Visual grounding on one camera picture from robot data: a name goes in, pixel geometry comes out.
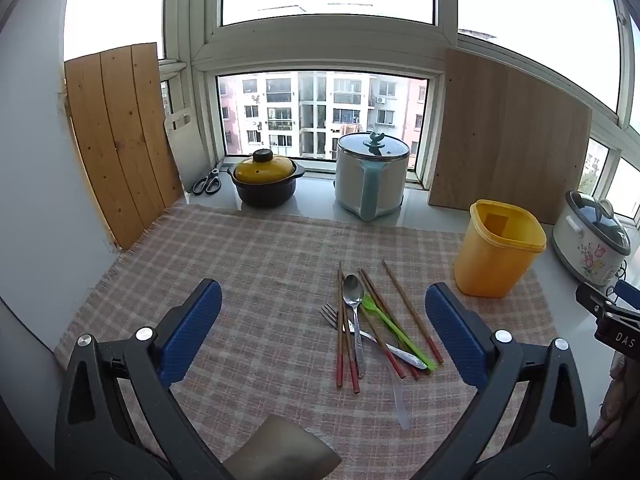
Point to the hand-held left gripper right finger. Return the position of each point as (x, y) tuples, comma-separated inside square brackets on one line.
[(455, 335)]

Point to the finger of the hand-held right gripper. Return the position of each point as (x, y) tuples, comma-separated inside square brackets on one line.
[(602, 307), (629, 294)]

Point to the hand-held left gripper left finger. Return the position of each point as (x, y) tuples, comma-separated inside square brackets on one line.
[(192, 330)]

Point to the yellow plastic container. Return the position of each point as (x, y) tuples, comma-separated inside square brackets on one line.
[(495, 260)]

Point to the clear plastic spoon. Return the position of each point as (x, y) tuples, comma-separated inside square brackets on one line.
[(400, 400)]

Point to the green plastic fork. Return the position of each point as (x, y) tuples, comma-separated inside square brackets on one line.
[(370, 305)]

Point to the metal spoon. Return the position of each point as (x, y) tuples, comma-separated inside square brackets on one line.
[(354, 290)]

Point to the metal fork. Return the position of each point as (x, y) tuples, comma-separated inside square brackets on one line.
[(328, 314)]

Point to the white floral rice cooker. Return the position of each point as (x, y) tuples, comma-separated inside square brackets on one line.
[(585, 245)]

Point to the pink checked table cloth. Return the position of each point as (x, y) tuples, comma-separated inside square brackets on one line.
[(260, 270)]

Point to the grey-brown flat object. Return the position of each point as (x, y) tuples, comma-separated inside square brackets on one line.
[(280, 450)]

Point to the black pot with yellow lid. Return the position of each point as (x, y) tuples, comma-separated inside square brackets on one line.
[(262, 180)]

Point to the white cutting board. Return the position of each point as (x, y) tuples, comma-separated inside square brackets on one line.
[(186, 150)]

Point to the white and teal electric pot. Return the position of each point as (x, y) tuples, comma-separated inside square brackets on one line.
[(360, 175)]

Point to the light wooden board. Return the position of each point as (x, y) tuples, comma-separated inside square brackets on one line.
[(505, 135)]

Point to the pine plank board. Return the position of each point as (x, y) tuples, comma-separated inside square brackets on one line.
[(120, 145)]

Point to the apartment building outside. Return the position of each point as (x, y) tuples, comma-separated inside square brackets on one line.
[(310, 110)]

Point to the white window frame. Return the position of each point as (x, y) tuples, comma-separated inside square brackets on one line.
[(320, 45)]

